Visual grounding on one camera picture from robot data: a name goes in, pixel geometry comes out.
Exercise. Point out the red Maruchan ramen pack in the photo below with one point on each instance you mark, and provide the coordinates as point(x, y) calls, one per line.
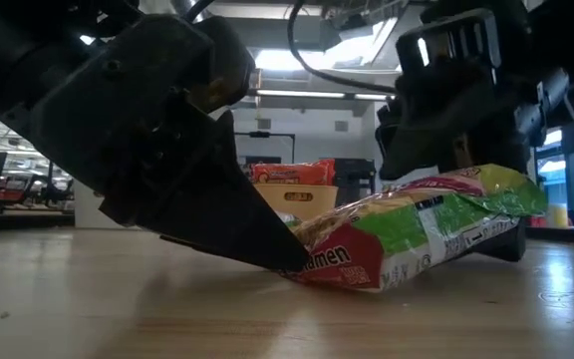
point(292, 174)

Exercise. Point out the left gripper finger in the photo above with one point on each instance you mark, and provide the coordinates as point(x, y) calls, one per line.
point(207, 199)

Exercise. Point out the ceiling light panel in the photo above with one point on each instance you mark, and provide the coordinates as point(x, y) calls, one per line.
point(287, 60)

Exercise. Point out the grey wall vent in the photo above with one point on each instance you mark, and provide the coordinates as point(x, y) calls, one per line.
point(341, 125)
point(264, 123)

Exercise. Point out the green lime chili ramen pack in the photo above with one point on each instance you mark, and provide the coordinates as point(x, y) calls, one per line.
point(367, 249)
point(289, 220)

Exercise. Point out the background robot arms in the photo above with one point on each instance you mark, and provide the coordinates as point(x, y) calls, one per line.
point(55, 192)

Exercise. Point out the orange plastic bin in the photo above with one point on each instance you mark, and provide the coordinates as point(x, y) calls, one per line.
point(317, 197)

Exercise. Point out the yellow container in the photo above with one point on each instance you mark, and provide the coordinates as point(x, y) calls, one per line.
point(558, 217)

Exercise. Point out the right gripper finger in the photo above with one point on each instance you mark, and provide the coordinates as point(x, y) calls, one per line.
point(416, 144)
point(508, 247)

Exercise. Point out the black cabinet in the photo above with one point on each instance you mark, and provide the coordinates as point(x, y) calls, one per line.
point(357, 184)

